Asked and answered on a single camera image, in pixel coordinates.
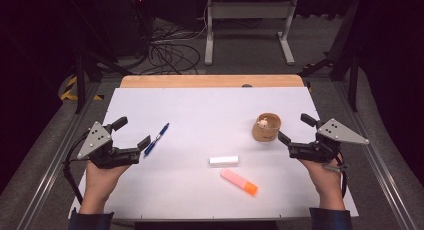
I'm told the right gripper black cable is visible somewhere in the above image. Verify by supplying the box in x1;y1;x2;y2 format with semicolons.
334;153;349;199

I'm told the dark equipment box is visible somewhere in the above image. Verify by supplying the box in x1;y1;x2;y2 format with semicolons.
109;0;156;58

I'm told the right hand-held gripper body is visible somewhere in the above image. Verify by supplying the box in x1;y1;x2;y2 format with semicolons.
288;118;370;164

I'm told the black metal stand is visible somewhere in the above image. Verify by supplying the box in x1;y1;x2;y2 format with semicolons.
297;0;362;113
68;0;136;115

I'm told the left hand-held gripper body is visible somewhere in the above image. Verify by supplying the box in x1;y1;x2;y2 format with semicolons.
77;120;141;170

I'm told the person's right hand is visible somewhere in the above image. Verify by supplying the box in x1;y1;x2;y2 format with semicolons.
299;154;345;202

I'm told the grey metal stand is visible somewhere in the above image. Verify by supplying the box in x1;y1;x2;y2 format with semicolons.
204;0;300;66

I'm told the round wooden pen holder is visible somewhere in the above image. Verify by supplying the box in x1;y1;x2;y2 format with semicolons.
251;112;283;143

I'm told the person's left hand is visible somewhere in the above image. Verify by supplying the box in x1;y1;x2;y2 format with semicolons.
82;160;130;205

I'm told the aluminium rail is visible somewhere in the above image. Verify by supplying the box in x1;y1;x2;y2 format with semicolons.
333;79;421;230
14;82;103;230

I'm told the yellow and black tape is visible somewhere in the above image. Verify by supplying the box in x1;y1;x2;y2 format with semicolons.
59;75;105;102

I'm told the blue pen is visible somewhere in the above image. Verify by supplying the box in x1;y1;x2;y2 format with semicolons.
143;122;171;158

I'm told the pink and orange highlighter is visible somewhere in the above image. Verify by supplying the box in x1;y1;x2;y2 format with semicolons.
220;168;259;196

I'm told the white board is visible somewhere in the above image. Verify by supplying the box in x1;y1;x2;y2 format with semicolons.
67;86;360;222

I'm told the white eraser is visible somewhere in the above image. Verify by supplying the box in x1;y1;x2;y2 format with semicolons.
208;155;240;168

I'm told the bundle of black cables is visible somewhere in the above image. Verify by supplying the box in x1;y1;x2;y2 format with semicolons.
143;16;208;76

